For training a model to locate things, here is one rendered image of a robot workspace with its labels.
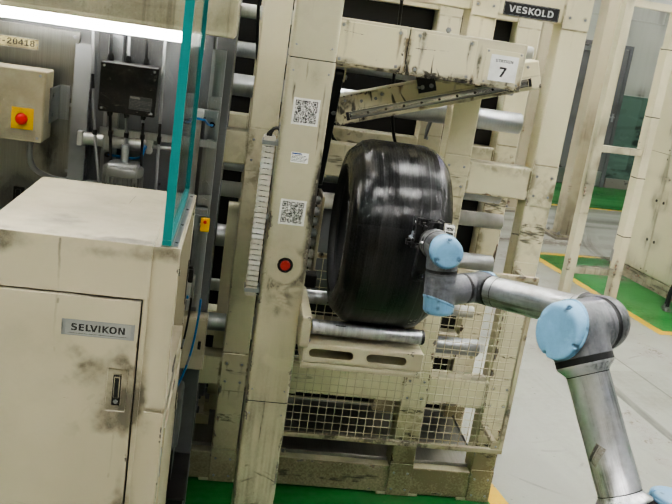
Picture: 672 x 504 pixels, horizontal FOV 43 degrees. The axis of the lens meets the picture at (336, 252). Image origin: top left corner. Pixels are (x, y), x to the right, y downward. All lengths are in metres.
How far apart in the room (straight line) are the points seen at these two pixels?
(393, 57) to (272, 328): 0.91
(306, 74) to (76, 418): 1.11
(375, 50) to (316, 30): 0.33
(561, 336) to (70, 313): 1.00
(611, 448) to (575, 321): 0.25
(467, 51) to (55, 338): 1.54
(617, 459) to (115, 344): 1.03
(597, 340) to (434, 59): 1.26
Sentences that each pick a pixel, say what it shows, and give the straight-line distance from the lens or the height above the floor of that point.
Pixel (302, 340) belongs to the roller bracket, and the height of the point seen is 0.88.
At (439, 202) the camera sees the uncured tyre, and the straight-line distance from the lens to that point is 2.36.
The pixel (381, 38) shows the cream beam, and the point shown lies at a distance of 2.69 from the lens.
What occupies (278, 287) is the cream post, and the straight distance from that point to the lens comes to 2.52.
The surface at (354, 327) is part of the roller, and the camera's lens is 2.50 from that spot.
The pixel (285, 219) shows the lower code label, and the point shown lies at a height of 1.20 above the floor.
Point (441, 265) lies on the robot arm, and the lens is 1.97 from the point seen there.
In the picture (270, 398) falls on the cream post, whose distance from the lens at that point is 2.65.
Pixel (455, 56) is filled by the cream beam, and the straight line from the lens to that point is 2.73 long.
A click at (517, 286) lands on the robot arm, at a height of 1.23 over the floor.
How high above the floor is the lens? 1.75
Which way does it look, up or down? 15 degrees down
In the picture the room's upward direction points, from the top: 9 degrees clockwise
